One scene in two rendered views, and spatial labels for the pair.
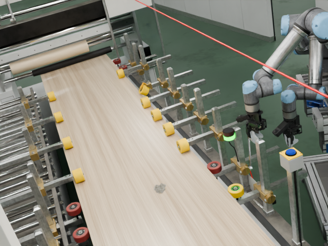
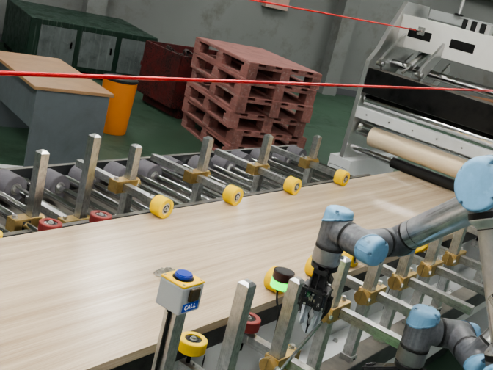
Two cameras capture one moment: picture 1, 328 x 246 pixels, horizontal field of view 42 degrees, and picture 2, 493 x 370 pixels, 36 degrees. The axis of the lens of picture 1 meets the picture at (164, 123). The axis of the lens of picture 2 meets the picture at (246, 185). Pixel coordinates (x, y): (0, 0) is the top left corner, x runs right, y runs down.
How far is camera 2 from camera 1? 179 cm
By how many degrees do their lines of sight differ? 45
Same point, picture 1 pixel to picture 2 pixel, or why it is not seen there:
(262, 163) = (229, 324)
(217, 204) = (144, 324)
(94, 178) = (168, 225)
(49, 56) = (424, 153)
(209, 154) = (335, 360)
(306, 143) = not seen: outside the picture
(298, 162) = (172, 296)
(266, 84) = (356, 230)
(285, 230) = not seen: outside the picture
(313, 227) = not seen: outside the picture
